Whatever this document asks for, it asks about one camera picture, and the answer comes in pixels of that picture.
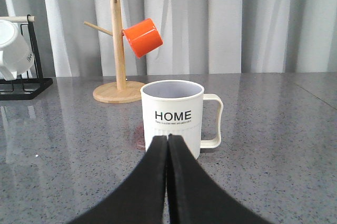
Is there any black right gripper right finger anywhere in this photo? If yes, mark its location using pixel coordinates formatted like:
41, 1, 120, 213
166, 135, 268, 223

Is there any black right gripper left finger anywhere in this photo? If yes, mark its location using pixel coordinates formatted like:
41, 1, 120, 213
70, 136, 167, 223

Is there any white HOME cup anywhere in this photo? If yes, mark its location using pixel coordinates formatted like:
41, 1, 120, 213
140, 80, 223, 159

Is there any wooden mug tree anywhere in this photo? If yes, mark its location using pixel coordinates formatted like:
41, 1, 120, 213
84, 0, 144, 104

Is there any orange mug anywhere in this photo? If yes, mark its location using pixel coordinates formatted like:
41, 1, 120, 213
123, 18, 163, 58

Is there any white ribbed hanging mug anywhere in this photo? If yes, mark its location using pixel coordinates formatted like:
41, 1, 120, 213
1, 20, 35, 81

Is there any black wire mug rack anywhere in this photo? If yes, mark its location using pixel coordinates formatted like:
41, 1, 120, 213
1, 15, 53, 100

